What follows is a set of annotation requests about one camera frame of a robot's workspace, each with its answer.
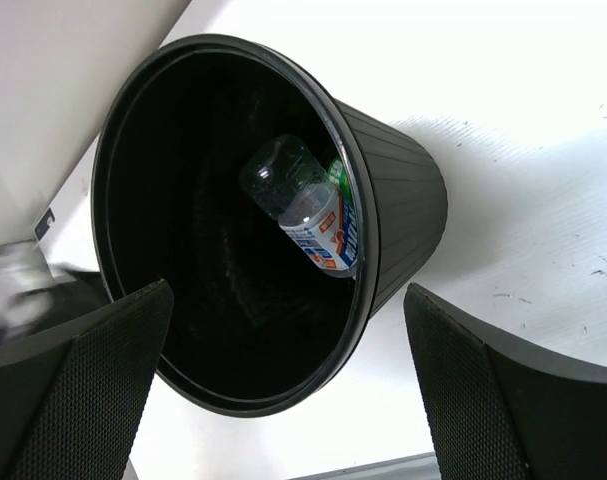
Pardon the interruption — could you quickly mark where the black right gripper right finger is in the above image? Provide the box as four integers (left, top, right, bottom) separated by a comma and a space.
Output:
404, 283, 607, 479

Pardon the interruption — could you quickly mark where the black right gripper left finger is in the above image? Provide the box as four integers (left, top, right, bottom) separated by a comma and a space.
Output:
0, 280, 174, 479

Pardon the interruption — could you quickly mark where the green plastic bottle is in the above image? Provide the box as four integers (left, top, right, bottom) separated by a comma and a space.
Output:
327, 156, 353, 204

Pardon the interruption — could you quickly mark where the orange blue label bottle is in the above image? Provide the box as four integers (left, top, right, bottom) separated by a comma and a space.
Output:
239, 134, 359, 278

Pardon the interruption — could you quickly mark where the black plastic waste bin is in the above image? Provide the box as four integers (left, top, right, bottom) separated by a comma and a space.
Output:
91, 34, 448, 418

